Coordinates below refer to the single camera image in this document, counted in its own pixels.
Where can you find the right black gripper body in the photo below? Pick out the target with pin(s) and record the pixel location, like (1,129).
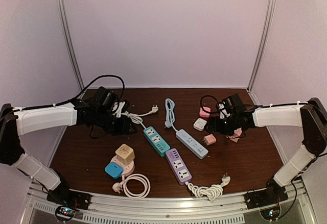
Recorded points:
(226,128)

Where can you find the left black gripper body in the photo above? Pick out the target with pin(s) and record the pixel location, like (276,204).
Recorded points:
(114,127)

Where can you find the pink cube socket adapter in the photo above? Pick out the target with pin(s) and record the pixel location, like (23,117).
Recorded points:
(236,136)

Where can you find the small pink plug adapter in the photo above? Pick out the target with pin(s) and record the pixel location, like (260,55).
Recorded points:
(209,139)

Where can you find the pink square plug adapter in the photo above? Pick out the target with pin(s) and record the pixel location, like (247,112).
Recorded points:
(205,112)

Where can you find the white plug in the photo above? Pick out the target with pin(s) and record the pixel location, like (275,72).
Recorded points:
(199,124)

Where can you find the beige cube adapter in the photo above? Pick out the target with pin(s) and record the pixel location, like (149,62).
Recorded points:
(125,154)

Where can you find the light blue power strip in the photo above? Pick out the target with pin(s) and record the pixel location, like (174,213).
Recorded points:
(192,144)

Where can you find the teal power strip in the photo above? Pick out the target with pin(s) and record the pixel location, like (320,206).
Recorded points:
(157,142)

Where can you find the blue square adapter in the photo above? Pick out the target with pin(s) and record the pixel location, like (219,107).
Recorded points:
(114,170)

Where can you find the round pink white power strip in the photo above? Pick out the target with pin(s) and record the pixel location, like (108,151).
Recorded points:
(128,169)

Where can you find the purple power strip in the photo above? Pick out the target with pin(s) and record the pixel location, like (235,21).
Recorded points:
(179,168)

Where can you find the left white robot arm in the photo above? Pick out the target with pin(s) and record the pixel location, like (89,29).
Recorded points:
(16,122)

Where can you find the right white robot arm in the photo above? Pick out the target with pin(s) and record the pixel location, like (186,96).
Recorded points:
(310,116)

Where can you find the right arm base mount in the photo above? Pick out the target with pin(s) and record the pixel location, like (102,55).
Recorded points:
(270,208)

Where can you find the aluminium front rail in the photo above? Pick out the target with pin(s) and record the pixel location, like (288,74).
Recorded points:
(230,208)

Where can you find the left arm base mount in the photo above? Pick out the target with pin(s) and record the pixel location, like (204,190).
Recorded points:
(70,203)

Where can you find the right aluminium frame post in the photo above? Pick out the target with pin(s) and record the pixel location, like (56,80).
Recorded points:
(271,4)

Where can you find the aluminium frame post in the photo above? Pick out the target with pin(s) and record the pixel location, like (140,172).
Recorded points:
(69,43)
(271,4)

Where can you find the left aluminium frame post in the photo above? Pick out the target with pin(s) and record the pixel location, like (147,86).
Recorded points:
(69,43)

